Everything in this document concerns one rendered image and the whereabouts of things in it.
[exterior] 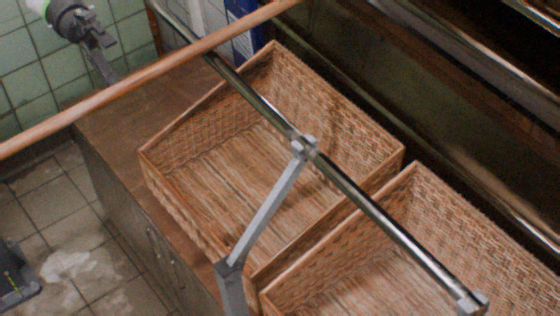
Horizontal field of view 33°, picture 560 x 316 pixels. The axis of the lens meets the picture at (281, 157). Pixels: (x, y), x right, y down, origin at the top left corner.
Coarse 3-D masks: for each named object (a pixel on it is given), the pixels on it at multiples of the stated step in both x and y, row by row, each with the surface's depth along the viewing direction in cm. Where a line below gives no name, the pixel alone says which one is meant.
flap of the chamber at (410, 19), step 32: (384, 0) 174; (448, 0) 172; (480, 0) 172; (480, 32) 164; (512, 32) 164; (544, 32) 165; (480, 64) 157; (512, 64) 157; (544, 64) 157; (512, 96) 154
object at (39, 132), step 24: (288, 0) 209; (240, 24) 205; (192, 48) 201; (144, 72) 197; (168, 72) 200; (96, 96) 193; (120, 96) 195; (48, 120) 190; (72, 120) 191; (0, 144) 186; (24, 144) 187
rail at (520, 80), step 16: (400, 0) 169; (416, 0) 168; (416, 16) 167; (432, 16) 164; (448, 32) 161; (464, 32) 161; (464, 48) 159; (480, 48) 157; (496, 64) 154; (512, 80) 152; (528, 80) 151; (544, 96) 148
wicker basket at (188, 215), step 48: (240, 96) 260; (288, 96) 257; (336, 96) 239; (144, 144) 249; (192, 144) 259; (240, 144) 267; (288, 144) 264; (336, 144) 245; (384, 144) 229; (192, 192) 256; (240, 192) 254; (288, 192) 252; (336, 192) 250; (288, 240) 219
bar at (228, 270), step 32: (192, 32) 210; (224, 64) 201; (256, 96) 193; (288, 128) 185; (320, 160) 178; (352, 192) 172; (256, 224) 188; (384, 224) 166; (416, 256) 161; (224, 288) 193; (448, 288) 156
